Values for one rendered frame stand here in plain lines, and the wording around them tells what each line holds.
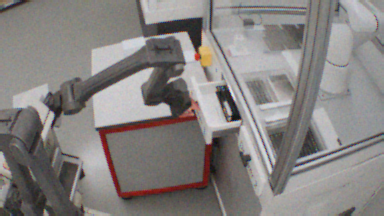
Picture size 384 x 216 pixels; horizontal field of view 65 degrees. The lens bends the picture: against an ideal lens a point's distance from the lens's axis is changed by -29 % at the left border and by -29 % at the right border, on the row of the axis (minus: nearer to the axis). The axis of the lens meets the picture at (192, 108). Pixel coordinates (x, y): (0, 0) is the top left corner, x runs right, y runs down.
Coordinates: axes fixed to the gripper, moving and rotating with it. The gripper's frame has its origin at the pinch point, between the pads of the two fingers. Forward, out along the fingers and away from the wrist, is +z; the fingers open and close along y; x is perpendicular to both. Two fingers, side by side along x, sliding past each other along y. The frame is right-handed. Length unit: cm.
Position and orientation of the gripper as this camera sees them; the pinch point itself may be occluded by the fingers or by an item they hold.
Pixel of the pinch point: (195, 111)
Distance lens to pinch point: 167.2
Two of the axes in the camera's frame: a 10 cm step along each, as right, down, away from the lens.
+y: 6.8, -6.1, -4.0
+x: -2.4, -7.1, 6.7
